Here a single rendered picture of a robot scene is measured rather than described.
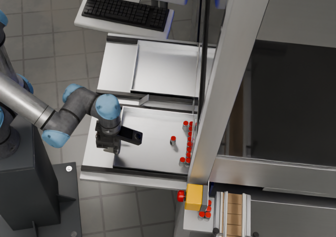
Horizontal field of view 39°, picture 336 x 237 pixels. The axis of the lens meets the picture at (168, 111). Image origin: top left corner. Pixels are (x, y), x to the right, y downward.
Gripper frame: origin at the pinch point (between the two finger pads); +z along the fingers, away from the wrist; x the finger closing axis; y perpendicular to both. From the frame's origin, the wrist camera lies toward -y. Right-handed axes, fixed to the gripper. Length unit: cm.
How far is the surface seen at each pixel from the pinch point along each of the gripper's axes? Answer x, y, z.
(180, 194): 18.2, -24.1, -9.7
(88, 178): 10.6, 10.0, 3.6
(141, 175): 8.0, -9.7, 1.7
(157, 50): -52, -9, 4
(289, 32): 12, -40, -91
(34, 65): -97, 72, 91
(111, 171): 7.9, 1.8, 1.6
